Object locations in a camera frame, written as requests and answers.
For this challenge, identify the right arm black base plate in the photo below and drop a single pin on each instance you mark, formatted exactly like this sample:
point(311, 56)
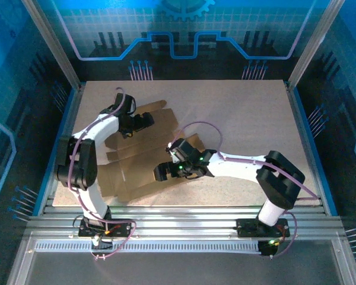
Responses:
point(246, 228)

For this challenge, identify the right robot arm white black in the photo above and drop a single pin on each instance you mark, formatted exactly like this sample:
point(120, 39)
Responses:
point(240, 166)

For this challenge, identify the aluminium frame post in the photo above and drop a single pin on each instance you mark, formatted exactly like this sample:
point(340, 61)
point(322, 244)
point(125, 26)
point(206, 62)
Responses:
point(52, 47)
point(314, 44)

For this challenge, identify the aluminium frame bar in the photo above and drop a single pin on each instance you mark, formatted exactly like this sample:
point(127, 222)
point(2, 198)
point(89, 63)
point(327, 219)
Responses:
point(20, 261)
point(348, 264)

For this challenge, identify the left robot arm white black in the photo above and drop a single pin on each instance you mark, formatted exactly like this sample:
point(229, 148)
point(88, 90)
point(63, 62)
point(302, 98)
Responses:
point(89, 133)

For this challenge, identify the black controller box green light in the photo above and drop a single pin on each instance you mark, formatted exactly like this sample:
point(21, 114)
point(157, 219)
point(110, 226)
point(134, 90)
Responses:
point(268, 248)

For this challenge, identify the blue table edge strip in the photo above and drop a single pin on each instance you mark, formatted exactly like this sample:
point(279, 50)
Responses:
point(304, 118)

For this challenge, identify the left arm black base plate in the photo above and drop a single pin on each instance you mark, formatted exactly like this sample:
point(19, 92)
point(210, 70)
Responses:
point(124, 228)

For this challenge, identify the brown cardboard paper box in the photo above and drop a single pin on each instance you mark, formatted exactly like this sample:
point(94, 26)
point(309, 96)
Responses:
point(142, 154)

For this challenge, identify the small white connector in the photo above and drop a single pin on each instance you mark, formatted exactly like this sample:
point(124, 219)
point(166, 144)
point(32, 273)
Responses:
point(95, 242)

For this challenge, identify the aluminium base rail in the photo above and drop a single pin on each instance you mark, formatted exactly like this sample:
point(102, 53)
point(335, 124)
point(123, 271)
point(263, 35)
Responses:
point(181, 222)

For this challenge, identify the aluminium side rail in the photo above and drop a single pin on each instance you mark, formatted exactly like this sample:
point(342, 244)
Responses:
point(69, 124)
point(299, 118)

